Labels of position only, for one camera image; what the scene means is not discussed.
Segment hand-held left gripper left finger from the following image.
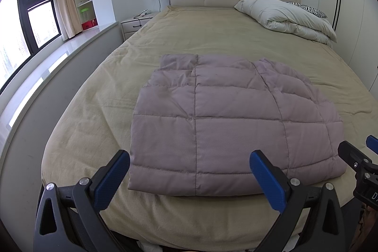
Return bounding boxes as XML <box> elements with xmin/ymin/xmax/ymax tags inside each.
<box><xmin>33</xmin><ymin>149</ymin><xmax>131</xmax><ymax>252</ymax></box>

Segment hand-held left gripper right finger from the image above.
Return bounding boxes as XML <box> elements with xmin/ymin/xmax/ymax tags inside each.
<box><xmin>249</xmin><ymin>149</ymin><xmax>355</xmax><ymax>252</ymax></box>

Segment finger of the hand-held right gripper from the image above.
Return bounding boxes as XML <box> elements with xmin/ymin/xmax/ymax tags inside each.
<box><xmin>365</xmin><ymin>135</ymin><xmax>378</xmax><ymax>153</ymax></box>
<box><xmin>337</xmin><ymin>141</ymin><xmax>373</xmax><ymax>173</ymax></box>

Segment mauve puffer jacket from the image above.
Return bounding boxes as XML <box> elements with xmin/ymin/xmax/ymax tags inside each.
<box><xmin>128</xmin><ymin>54</ymin><xmax>347</xmax><ymax>197</ymax></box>

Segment white wardrobe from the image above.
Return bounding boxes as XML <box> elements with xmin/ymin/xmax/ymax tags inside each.
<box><xmin>319</xmin><ymin>0</ymin><xmax>378</xmax><ymax>90</ymax></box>

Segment white windowsill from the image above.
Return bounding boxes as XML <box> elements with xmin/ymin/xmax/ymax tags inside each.
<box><xmin>0</xmin><ymin>20</ymin><xmax>125</xmax><ymax>158</ymax></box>

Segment zebra print pillow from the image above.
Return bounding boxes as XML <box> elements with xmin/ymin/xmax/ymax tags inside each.
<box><xmin>283</xmin><ymin>1</ymin><xmax>328</xmax><ymax>19</ymax></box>

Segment white nightstand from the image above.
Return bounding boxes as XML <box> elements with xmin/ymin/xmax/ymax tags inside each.
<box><xmin>120</xmin><ymin>11</ymin><xmax>160</xmax><ymax>41</ymax></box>

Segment white duvet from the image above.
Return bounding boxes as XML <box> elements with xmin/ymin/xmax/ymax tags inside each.
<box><xmin>234</xmin><ymin>0</ymin><xmax>338</xmax><ymax>47</ymax></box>

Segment bed with beige sheet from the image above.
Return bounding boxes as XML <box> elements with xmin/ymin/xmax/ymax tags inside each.
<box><xmin>41</xmin><ymin>5</ymin><xmax>378</xmax><ymax>249</ymax></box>

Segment black framed window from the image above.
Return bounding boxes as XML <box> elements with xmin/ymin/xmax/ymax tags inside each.
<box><xmin>0</xmin><ymin>0</ymin><xmax>62</xmax><ymax>93</ymax></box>

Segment black cable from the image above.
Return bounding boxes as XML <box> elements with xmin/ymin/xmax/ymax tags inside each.
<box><xmin>133</xmin><ymin>0</ymin><xmax>161</xmax><ymax>28</ymax></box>

